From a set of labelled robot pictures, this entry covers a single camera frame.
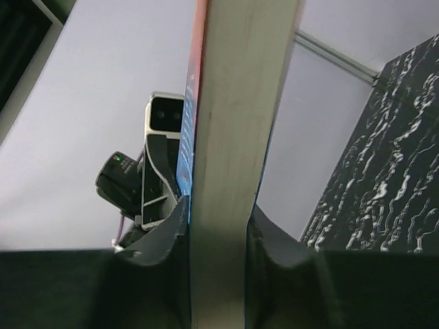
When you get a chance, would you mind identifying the mint green wooden shelf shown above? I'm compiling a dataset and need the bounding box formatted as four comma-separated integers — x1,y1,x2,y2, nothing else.
1,1,75,141

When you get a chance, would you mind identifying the left aluminium frame post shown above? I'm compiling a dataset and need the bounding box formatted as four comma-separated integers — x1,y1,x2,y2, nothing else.
296,31,380,86

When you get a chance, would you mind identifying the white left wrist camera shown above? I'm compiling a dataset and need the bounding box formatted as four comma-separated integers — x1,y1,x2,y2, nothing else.
145,91,184,140

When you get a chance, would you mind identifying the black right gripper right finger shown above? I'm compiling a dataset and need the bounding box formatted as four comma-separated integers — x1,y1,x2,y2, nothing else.
245,207,340,328

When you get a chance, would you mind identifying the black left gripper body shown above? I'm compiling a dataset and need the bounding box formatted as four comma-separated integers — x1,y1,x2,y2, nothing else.
95,151,141,219

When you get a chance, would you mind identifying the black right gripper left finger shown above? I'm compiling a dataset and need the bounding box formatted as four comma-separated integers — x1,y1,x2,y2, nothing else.
102,197,191,328

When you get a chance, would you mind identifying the black marbled table mat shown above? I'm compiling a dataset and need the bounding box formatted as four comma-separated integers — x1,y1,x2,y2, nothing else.
301,36,438,254

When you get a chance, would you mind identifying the blue orange sunset book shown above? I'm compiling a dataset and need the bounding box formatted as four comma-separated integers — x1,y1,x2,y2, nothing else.
177,1,301,328

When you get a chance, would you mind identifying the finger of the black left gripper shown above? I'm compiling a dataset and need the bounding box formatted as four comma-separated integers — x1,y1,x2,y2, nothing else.
141,134,180,229

